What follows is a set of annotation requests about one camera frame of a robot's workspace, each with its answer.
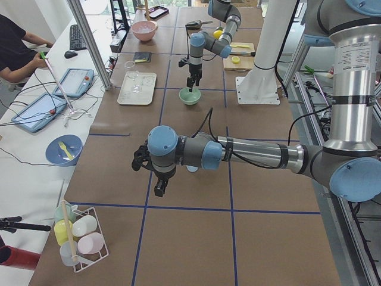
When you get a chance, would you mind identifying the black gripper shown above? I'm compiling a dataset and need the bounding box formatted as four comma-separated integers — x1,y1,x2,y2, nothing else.
179,56,202,92
132,142,176,197

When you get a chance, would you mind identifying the green ceramic bowl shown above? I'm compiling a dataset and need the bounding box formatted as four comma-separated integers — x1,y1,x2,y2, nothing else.
179,87,201,105

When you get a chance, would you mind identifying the light blue plastic cup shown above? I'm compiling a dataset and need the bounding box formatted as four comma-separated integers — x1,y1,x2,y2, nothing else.
186,166,198,173

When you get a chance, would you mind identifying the metal ice scoop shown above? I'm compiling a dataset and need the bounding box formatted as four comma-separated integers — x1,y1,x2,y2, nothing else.
185,20,213,30

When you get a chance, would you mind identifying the pink bowl with ice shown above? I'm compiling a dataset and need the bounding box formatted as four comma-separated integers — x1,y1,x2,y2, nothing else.
131,20,158,42

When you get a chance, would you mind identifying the blue bowl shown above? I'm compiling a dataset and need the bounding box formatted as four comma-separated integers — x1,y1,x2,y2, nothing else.
45,134,83,167

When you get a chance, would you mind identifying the half lemon slice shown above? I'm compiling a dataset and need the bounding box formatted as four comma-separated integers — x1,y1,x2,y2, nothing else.
231,56,241,64

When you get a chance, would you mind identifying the yellow lemon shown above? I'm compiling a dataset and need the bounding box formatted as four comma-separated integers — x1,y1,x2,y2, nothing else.
213,30,223,39

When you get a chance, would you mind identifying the wooden cutting board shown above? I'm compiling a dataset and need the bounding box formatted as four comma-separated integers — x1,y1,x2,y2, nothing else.
223,42,255,71

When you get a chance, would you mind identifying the white bear tray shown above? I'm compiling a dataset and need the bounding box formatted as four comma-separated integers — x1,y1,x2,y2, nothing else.
117,71,157,105

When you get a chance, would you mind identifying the grey folded cloth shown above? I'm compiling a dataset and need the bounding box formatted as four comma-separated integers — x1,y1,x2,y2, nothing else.
133,51,152,63

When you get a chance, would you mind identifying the yellow plastic knife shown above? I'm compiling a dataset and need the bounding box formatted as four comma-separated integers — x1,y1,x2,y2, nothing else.
230,44,251,49

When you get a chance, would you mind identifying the clear wine glass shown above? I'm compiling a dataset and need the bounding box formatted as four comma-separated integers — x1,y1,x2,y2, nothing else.
124,60,141,93

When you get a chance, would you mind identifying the yellow plastic fork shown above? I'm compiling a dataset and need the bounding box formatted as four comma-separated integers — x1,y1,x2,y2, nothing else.
58,141,74,160

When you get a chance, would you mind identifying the far teach pendant tablet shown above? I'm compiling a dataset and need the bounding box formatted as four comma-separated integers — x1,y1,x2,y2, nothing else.
60,68,95,98

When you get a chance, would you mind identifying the teach pendant tablet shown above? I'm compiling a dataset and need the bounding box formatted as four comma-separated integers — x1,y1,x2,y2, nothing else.
11,93,67,133
60,68,95,98

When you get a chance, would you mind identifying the black keyboard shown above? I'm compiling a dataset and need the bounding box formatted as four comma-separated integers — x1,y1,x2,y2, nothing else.
69,24,87,51

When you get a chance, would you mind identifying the black computer mouse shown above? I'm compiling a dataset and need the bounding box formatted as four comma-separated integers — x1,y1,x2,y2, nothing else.
64,50,78,59

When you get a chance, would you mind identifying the near teach pendant tablet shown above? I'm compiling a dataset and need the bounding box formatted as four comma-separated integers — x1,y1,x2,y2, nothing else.
11,93,67,133

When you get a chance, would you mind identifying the black tripod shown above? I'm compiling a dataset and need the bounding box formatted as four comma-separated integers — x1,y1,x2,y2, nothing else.
1,216,51,234

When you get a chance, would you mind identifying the red cylinder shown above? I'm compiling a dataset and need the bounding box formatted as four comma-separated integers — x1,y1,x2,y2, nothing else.
1,245,40,270

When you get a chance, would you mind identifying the seated person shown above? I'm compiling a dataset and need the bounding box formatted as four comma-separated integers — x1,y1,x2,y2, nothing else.
1,15,54,83

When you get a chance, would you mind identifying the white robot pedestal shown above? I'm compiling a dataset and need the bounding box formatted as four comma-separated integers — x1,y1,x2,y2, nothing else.
236,0,299,105

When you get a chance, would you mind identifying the white wire cup rack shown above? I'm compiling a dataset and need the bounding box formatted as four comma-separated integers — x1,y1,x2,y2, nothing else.
54,200,110,273

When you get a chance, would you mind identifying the aluminium frame post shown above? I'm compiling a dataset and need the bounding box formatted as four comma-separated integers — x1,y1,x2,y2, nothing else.
67,0,113,91

